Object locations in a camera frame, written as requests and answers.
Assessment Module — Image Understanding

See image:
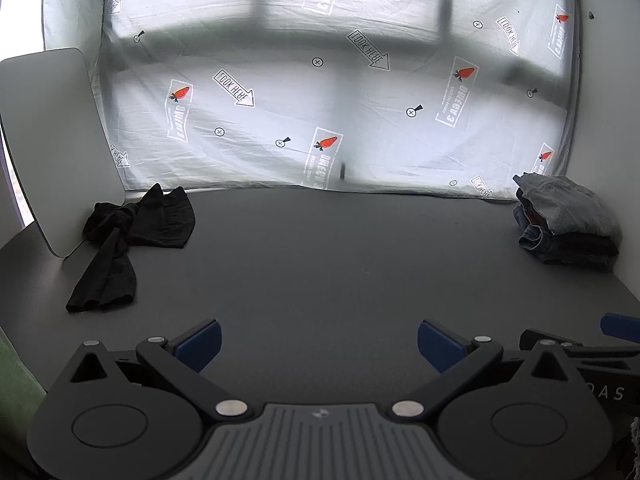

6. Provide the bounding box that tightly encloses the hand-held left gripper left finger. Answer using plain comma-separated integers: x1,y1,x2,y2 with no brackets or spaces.
65,319,249,418

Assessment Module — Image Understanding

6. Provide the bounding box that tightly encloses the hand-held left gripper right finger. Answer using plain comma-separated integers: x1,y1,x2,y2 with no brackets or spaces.
389,319,581,418

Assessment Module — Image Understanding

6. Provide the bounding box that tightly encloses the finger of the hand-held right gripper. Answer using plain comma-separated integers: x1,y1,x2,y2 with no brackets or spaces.
520,329,640,358
601,313,640,343

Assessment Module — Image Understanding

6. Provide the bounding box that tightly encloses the black knit sweater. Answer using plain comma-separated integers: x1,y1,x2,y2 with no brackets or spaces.
66,183,197,313

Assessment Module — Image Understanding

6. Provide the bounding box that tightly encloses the folded grey garment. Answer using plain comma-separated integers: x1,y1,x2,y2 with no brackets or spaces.
514,172,621,237

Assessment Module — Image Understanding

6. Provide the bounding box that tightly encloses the green cloth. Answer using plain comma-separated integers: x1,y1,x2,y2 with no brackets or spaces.
0,329,47,413

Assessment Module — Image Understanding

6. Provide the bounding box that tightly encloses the grey rounded board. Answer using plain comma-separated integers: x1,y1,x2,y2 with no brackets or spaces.
0,47,126,259

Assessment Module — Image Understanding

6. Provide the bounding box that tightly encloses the white printed sheet curtain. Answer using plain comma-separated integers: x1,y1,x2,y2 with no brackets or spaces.
42,0,582,202

